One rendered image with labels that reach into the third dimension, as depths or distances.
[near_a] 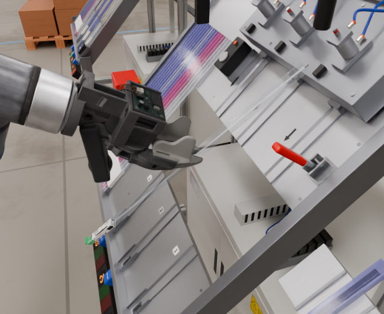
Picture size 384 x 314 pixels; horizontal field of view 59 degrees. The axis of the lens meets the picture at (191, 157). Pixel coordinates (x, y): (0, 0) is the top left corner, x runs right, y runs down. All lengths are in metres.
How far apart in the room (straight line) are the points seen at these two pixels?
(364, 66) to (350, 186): 0.16
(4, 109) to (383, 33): 0.48
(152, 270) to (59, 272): 1.08
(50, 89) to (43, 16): 3.95
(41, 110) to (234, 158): 0.88
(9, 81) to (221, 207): 0.74
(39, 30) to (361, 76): 4.12
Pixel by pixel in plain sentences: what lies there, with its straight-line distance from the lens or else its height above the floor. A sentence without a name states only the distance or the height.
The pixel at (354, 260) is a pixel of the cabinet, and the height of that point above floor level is 0.62.
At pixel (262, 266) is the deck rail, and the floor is 0.91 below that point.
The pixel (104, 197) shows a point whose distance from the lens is 0.93.
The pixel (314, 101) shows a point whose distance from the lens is 0.59.
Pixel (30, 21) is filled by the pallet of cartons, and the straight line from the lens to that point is 4.42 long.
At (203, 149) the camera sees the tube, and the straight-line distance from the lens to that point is 0.52.
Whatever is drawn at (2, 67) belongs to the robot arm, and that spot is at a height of 1.20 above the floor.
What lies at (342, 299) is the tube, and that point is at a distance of 0.40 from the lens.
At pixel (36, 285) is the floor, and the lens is 1.74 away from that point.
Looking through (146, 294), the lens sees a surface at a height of 0.76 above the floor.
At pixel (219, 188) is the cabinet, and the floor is 0.62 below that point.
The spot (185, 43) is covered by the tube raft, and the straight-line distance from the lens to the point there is 0.99.
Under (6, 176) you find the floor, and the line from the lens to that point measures 2.38.
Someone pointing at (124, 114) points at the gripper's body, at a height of 1.13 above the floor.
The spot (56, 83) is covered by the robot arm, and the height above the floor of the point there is 1.18.
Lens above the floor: 1.35
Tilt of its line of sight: 37 degrees down
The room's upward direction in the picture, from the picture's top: straight up
